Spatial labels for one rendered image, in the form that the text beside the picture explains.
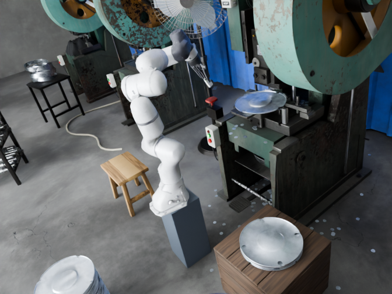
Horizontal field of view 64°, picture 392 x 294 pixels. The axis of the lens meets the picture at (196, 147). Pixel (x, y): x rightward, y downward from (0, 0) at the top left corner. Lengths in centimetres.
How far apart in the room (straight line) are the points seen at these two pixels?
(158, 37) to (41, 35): 531
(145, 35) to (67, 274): 192
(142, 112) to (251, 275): 85
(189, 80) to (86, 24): 170
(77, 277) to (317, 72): 143
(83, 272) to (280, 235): 98
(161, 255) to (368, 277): 117
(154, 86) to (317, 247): 102
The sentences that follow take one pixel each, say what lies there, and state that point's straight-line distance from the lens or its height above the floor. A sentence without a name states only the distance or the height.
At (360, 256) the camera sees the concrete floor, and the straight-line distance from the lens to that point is 206.
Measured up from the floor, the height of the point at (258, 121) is 69.
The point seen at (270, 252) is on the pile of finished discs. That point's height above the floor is 38.
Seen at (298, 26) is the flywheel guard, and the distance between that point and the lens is 120.
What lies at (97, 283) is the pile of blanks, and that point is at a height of 30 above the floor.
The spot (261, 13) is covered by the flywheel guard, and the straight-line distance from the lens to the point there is 126.
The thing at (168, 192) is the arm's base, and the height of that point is 55.
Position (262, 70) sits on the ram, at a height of 97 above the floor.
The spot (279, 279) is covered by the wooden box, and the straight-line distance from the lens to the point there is 149.
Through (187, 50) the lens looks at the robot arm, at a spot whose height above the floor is 113.
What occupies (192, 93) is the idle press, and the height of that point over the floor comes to 29.
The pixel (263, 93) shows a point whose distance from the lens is 195.
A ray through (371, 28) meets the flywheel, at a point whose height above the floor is 115.
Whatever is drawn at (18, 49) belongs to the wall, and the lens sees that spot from 792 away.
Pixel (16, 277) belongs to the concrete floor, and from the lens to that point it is 251.
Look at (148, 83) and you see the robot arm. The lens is 138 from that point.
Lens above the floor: 158
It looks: 32 degrees down
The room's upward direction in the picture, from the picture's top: 12 degrees counter-clockwise
